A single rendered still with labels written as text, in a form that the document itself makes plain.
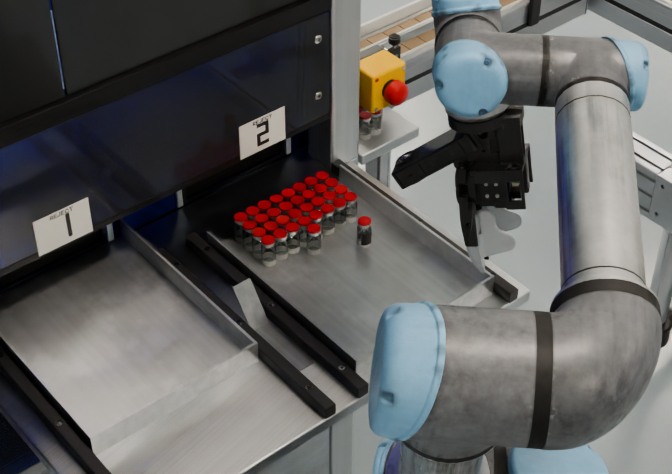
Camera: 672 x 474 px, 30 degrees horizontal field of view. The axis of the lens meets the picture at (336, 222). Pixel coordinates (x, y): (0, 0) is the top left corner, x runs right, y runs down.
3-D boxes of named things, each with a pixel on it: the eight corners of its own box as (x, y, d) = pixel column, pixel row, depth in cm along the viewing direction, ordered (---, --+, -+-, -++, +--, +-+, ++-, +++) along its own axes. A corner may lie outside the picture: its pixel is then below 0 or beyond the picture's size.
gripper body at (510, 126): (525, 216, 147) (516, 123, 141) (453, 216, 149) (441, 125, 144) (533, 184, 153) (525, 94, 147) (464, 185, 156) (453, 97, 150)
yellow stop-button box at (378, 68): (343, 95, 206) (343, 58, 201) (376, 80, 209) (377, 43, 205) (373, 116, 201) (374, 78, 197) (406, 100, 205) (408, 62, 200)
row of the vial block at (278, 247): (258, 261, 186) (257, 238, 183) (350, 212, 195) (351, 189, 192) (267, 269, 185) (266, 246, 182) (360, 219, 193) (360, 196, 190)
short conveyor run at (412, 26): (323, 150, 214) (323, 72, 204) (268, 109, 223) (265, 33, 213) (592, 17, 247) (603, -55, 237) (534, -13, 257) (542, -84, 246)
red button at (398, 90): (376, 101, 202) (377, 80, 199) (395, 92, 204) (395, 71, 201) (392, 111, 199) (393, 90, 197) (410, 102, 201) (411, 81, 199)
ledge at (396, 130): (309, 127, 216) (309, 118, 214) (366, 99, 222) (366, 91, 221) (362, 165, 207) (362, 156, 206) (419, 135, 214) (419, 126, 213)
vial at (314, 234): (303, 250, 188) (303, 227, 185) (315, 244, 189) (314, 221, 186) (313, 258, 187) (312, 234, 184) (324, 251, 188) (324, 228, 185)
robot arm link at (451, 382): (496, 560, 147) (552, 428, 98) (369, 550, 148) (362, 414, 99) (499, 460, 153) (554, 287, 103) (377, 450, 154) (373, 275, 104)
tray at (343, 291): (208, 249, 188) (207, 232, 186) (341, 181, 201) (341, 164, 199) (355, 379, 168) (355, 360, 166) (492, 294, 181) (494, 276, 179)
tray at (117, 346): (-33, 311, 178) (-37, 293, 176) (123, 235, 191) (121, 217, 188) (93, 456, 158) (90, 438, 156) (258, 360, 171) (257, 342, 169)
